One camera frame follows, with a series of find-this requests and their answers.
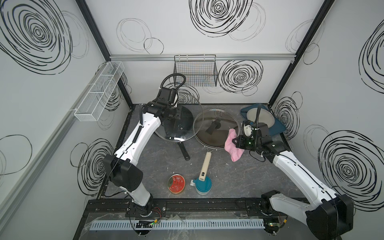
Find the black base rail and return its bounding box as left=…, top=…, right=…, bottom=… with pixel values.
left=86, top=198, right=272, bottom=215

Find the white slotted cable duct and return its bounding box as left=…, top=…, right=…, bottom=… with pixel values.
left=89, top=219, right=265, bottom=231

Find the white mesh shelf basket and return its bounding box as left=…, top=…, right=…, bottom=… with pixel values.
left=74, top=62, right=125, bottom=122

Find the black frying pan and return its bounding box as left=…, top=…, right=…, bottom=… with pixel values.
left=155, top=105, right=195, bottom=161

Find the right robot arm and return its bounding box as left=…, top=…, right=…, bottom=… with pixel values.
left=233, top=120, right=354, bottom=240

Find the pink cloth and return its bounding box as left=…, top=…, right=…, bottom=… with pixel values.
left=225, top=129, right=245, bottom=162

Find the teal tray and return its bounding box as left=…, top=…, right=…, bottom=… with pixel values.
left=240, top=104, right=286, bottom=136

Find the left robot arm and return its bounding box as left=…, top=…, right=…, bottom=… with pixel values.
left=103, top=87, right=181, bottom=216

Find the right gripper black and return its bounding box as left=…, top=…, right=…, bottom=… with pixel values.
left=231, top=134, right=260, bottom=152

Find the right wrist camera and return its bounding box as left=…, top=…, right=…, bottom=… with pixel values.
left=242, top=120, right=253, bottom=139

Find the grey round plate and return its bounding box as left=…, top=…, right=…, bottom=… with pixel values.
left=246, top=108, right=275, bottom=128

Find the black wire basket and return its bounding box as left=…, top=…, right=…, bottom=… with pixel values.
left=174, top=55, right=219, bottom=87

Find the glass pot lid black knob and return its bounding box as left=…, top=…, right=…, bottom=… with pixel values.
left=192, top=108, right=241, bottom=150

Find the teal lidded cup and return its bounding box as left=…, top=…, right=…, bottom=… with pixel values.
left=190, top=176, right=213, bottom=196

